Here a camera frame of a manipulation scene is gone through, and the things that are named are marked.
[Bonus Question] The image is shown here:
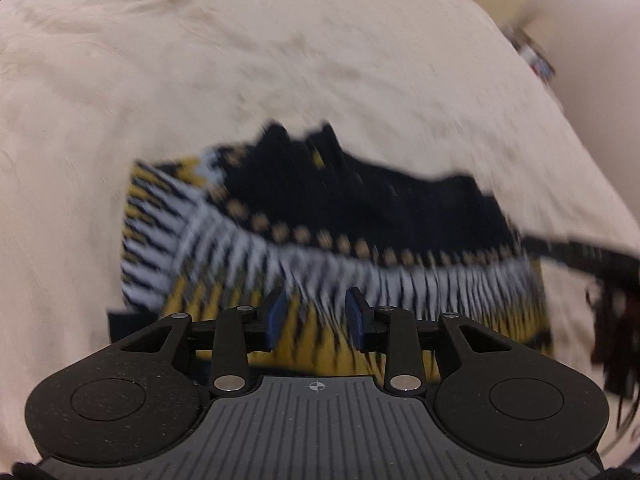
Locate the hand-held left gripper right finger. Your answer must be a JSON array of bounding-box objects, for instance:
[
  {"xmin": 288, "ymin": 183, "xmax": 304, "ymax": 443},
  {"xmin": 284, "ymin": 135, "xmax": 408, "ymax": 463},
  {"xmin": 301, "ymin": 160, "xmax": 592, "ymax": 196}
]
[{"xmin": 345, "ymin": 287, "xmax": 503, "ymax": 394}]

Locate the navy yellow patterned knit sweater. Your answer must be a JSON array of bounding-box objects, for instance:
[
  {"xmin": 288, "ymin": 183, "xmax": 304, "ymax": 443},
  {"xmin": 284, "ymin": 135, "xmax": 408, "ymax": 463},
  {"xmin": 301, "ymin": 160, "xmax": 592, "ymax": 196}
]
[{"xmin": 107, "ymin": 119, "xmax": 554, "ymax": 377}]

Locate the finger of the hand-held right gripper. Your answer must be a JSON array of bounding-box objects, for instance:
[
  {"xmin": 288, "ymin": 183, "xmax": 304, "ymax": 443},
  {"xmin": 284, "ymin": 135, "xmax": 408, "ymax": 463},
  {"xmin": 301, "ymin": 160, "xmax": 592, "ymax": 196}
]
[{"xmin": 520, "ymin": 232, "xmax": 640, "ymax": 283}]

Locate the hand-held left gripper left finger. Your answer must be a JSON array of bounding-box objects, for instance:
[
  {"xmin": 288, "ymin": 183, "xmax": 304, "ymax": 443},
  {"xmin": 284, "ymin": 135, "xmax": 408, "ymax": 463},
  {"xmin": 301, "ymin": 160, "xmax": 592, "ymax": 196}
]
[{"xmin": 114, "ymin": 287, "xmax": 289, "ymax": 395}]

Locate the cream fleece bed blanket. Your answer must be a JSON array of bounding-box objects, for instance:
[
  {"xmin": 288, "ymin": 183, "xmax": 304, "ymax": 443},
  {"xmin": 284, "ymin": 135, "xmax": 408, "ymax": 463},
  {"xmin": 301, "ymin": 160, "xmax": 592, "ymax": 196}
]
[{"xmin": 0, "ymin": 0, "xmax": 640, "ymax": 468}]

